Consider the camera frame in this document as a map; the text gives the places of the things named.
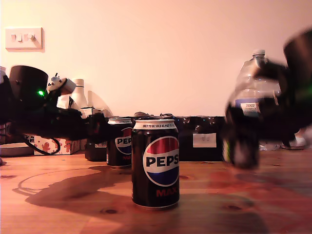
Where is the black Pepsi Max can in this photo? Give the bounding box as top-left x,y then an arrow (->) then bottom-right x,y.
131,119 -> 180,211
107,117 -> 134,170
223,102 -> 260,169

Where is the black Pepsi Max multipack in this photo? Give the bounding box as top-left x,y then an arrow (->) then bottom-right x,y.
85,112 -> 230,162

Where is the small white carton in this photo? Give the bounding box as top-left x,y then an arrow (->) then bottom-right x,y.
80,107 -> 95,117

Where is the white bottle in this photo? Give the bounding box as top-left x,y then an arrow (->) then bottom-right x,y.
72,78 -> 88,110

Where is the white tissue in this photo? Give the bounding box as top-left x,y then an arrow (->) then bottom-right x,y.
57,95 -> 74,109

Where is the gingerbread print tissue box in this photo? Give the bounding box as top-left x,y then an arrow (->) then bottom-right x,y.
33,136 -> 81,156

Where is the large clear water bottle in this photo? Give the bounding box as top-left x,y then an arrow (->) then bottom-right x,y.
234,49 -> 283,152

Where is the shallow grey dish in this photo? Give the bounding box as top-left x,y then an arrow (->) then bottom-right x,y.
0,143 -> 35,157

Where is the small white round camera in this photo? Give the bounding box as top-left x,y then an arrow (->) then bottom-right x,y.
281,131 -> 307,151

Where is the black looping arm cable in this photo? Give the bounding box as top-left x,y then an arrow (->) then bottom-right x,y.
21,134 -> 60,156

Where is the white light switch plate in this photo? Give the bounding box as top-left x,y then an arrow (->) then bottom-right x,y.
5,27 -> 44,52

